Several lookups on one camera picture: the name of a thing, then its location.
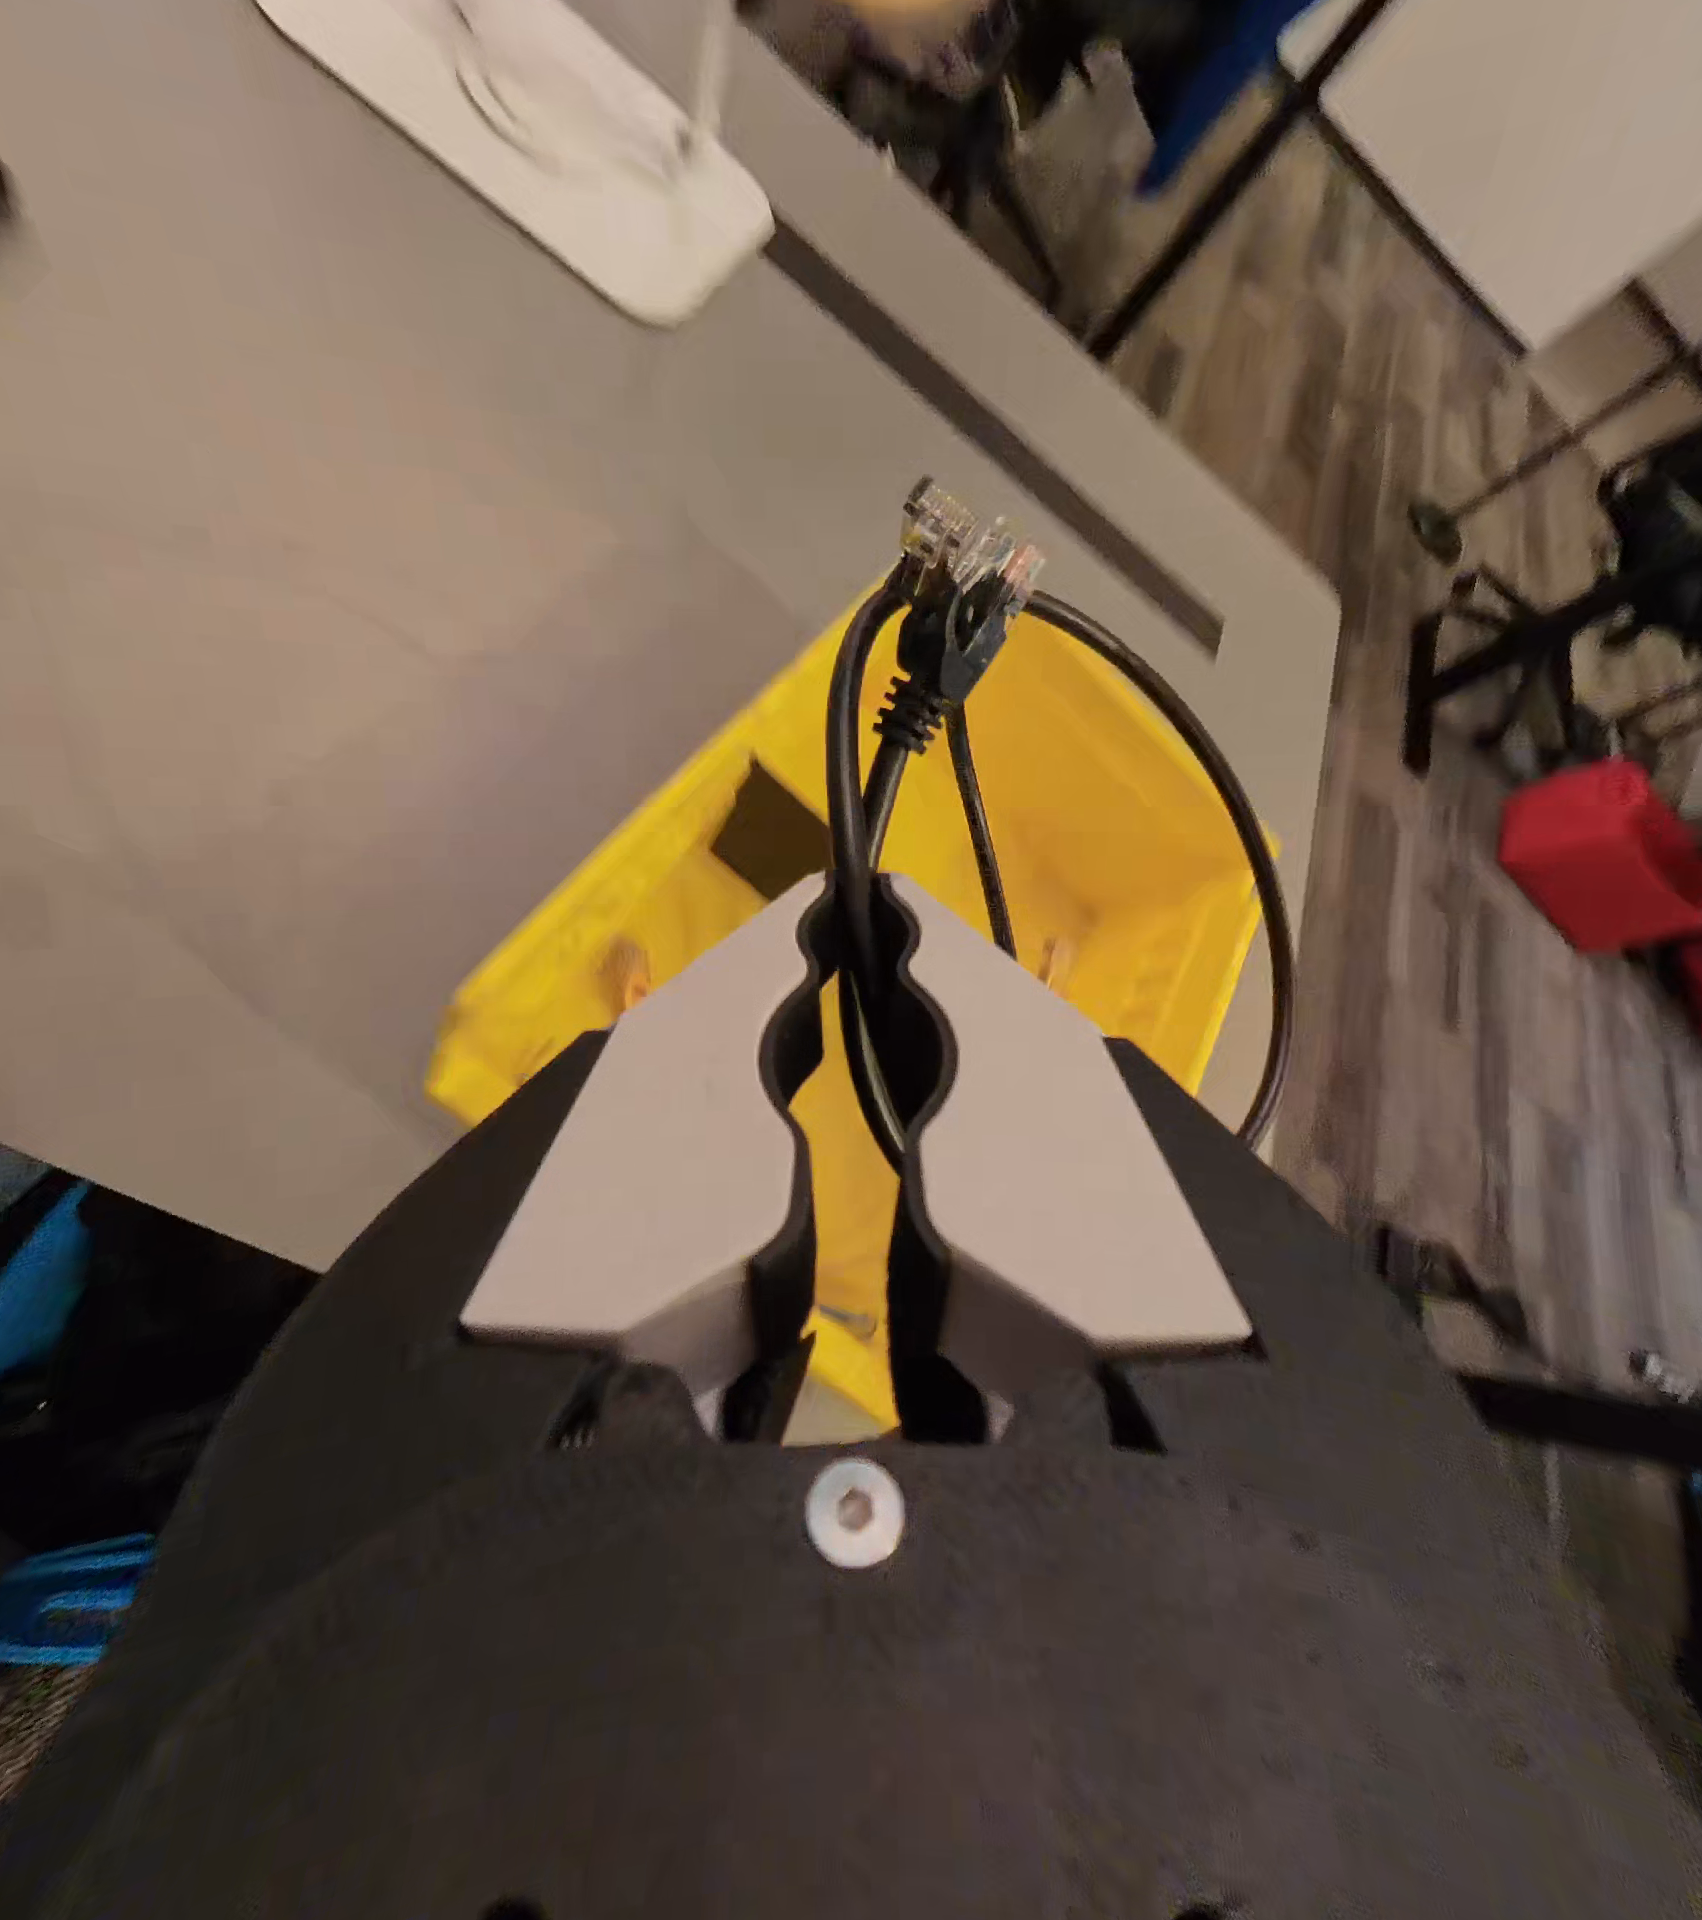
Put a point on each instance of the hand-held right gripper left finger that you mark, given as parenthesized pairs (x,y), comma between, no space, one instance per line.
(642,1169)

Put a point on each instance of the white side table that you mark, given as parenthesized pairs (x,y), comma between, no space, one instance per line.
(1543,137)

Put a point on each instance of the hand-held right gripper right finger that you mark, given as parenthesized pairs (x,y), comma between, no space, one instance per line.
(1063,1187)

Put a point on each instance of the white mat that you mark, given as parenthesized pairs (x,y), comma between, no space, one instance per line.
(583,197)

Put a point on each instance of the blue bag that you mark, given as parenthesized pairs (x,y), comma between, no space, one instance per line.
(27,1605)

